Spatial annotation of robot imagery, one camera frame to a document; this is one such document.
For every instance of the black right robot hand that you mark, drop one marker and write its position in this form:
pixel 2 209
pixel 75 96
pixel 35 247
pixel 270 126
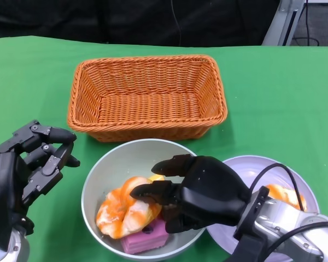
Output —
pixel 213 196

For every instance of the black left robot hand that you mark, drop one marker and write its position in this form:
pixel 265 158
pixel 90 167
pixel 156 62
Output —
pixel 5 185

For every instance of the orange white twisted bread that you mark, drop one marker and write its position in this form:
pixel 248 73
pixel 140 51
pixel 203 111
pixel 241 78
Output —
pixel 117 213

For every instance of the pale grey-green bowl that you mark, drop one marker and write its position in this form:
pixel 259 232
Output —
pixel 120 161

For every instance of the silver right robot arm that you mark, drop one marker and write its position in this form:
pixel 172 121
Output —
pixel 289 221

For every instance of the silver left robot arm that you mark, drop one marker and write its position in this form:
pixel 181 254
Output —
pixel 13 245

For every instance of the yellow cake slice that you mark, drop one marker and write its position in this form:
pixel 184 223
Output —
pixel 157 178

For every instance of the pink cake slice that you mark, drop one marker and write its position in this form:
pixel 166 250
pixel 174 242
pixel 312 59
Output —
pixel 145 240

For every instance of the lavender round plate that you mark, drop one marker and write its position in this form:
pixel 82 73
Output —
pixel 309 180

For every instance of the orange wicker basket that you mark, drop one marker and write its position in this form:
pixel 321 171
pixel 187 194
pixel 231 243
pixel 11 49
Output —
pixel 147 109

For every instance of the green tablecloth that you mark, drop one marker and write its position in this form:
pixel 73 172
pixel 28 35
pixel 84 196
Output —
pixel 276 95

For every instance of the black backdrop curtain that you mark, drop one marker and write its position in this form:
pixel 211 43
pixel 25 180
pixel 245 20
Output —
pixel 71 19

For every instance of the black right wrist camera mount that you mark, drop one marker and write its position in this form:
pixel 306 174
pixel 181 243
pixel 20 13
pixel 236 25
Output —
pixel 248 234

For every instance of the grey metal frame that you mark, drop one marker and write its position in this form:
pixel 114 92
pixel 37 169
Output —
pixel 278 27

